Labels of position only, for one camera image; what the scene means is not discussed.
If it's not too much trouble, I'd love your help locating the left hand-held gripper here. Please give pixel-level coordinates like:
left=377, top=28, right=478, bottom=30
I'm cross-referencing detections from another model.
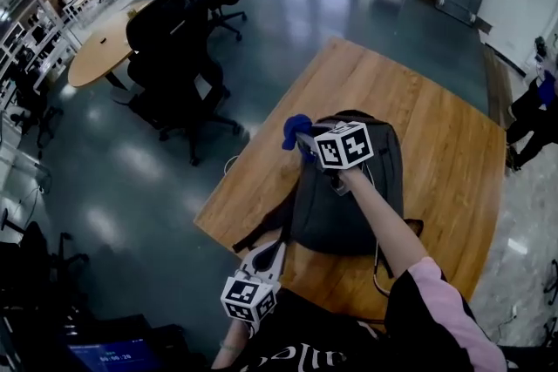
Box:
left=220, top=240, right=288, bottom=335

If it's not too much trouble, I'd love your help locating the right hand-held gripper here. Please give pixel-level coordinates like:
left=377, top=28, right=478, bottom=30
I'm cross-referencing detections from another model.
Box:
left=296, top=120, right=375, bottom=195

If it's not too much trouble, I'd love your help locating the blue cloth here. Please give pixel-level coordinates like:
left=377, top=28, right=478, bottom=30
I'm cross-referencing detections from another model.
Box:
left=282, top=113, right=316, bottom=165

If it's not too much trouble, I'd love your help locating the grey backpack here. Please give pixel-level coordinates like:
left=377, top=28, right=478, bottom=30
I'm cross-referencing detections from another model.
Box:
left=233, top=109, right=425, bottom=280

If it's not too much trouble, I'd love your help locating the person's left forearm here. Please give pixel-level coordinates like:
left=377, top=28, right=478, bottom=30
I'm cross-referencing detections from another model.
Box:
left=211, top=317, right=254, bottom=369

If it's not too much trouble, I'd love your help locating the person's right forearm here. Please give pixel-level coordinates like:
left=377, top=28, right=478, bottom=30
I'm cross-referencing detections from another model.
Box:
left=339, top=167, right=431, bottom=278

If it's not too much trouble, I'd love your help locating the person's black pink shirt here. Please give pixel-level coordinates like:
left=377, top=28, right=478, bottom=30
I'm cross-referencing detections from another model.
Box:
left=237, top=256, right=509, bottom=372

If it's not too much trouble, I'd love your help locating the black mesh office chair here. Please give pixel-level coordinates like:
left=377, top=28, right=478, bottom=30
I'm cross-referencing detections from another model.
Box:
left=111, top=3, right=242, bottom=167
left=125, top=0, right=210, bottom=57

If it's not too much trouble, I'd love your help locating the black tablet blue screen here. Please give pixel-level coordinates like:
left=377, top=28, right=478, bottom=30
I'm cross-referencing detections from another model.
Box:
left=67, top=337, right=162, bottom=372

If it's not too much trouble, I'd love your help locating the dark wooden plank platform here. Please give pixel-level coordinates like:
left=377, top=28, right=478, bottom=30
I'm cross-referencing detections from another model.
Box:
left=481, top=41, right=518, bottom=130

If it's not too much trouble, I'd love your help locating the round wooden table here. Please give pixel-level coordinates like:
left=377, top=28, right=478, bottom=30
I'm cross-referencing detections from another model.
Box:
left=67, top=0, right=152, bottom=89

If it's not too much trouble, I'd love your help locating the black swivel chair with armrests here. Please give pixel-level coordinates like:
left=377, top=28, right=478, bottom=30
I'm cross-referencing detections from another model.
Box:
left=0, top=221, right=91, bottom=319

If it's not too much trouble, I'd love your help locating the white metal shelf rack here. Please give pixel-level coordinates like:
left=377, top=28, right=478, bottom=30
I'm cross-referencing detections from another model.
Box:
left=0, top=0, right=82, bottom=101

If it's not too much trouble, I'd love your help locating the thin dark cable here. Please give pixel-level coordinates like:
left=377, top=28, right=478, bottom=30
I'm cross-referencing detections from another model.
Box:
left=371, top=163, right=393, bottom=300

